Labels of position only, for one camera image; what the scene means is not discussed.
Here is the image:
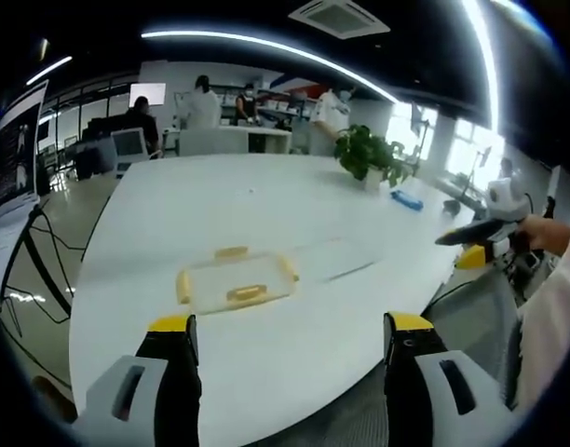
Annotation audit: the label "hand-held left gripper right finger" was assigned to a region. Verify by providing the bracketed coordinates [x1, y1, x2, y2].
[383, 311, 517, 447]

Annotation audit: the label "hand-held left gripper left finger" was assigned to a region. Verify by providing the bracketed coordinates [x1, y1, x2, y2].
[73, 313, 203, 447]

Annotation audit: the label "person's right hand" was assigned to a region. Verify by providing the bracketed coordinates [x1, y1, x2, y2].
[517, 215, 570, 256]

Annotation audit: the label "grey mesh office chair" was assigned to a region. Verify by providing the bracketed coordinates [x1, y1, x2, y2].
[422, 268, 526, 413]

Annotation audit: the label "blue flat object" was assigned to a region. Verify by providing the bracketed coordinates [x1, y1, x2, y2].
[388, 187, 425, 211]

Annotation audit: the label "green potted plant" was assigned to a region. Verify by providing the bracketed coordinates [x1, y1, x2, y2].
[332, 123, 419, 191]

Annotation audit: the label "long ceiling light strip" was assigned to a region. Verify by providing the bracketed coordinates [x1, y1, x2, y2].
[140, 30, 399, 104]
[457, 0, 502, 137]

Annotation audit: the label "clear container with yellow clasps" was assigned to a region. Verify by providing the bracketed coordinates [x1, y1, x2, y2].
[174, 245, 301, 318]

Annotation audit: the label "white chair back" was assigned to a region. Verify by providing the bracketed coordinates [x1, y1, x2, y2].
[109, 127, 150, 172]

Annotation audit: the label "ceiling air vent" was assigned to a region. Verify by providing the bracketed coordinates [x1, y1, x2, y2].
[287, 0, 391, 41]

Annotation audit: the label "large dark display screen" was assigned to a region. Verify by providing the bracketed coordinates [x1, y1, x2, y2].
[0, 78, 50, 220]

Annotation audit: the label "white counter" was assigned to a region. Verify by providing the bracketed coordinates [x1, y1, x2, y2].
[179, 126, 294, 157]

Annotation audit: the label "short ceiling light strip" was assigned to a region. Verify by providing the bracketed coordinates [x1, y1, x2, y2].
[25, 55, 75, 87]

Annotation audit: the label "black stand frame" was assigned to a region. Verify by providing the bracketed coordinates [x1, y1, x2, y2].
[0, 204, 75, 339]

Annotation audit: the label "black floor cable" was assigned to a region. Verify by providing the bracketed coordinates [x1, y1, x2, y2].
[31, 209, 88, 299]

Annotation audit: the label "white wall screen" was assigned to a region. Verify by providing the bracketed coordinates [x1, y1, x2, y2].
[129, 82, 168, 108]

